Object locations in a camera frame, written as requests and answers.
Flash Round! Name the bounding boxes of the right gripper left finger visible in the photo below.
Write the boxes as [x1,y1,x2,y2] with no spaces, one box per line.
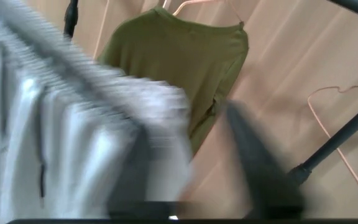
[106,124,155,219]

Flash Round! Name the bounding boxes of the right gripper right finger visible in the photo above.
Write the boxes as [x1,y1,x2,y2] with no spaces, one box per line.
[224,100,306,219]

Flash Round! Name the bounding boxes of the pale grey shorts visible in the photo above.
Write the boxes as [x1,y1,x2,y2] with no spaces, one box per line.
[0,0,195,220]

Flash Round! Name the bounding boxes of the pink clothes hanger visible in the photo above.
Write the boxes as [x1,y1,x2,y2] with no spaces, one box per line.
[162,0,246,25]
[306,85,358,214]

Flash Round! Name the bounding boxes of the green printed t-shirt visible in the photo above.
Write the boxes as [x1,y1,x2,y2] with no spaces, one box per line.
[96,6,250,155]

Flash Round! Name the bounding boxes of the black clothes rack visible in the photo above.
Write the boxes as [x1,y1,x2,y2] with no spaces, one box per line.
[63,0,358,187]

